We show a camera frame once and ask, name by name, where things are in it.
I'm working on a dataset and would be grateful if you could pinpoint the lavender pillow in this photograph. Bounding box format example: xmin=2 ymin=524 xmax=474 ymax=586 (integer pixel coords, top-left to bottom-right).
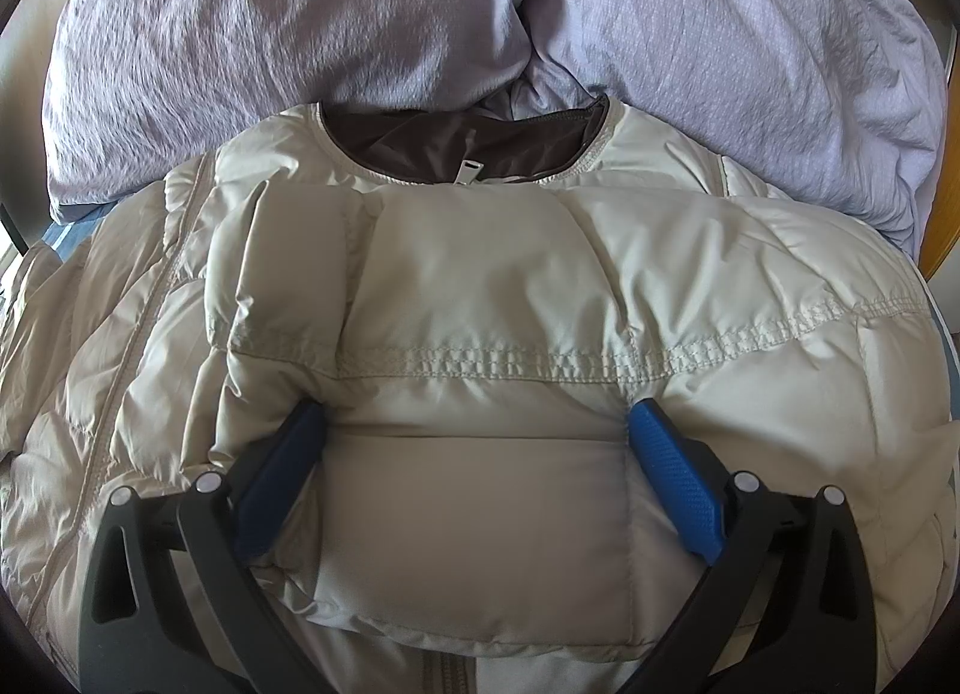
xmin=517 ymin=0 xmax=950 ymax=262
xmin=41 ymin=0 xmax=556 ymax=224

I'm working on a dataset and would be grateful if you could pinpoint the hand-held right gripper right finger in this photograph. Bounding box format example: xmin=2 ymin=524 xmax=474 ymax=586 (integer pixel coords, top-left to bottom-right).
xmin=626 ymin=399 xmax=895 ymax=694

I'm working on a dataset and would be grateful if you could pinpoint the beige puffer jacket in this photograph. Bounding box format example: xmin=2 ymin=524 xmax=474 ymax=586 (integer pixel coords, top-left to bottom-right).
xmin=0 ymin=101 xmax=960 ymax=694

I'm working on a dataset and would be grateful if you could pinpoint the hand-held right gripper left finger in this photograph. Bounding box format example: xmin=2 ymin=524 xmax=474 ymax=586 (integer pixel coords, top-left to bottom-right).
xmin=79 ymin=401 xmax=329 ymax=694

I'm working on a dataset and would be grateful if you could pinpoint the blue striped bed sheet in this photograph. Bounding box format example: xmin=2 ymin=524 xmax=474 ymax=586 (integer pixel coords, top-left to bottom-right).
xmin=30 ymin=203 xmax=113 ymax=262

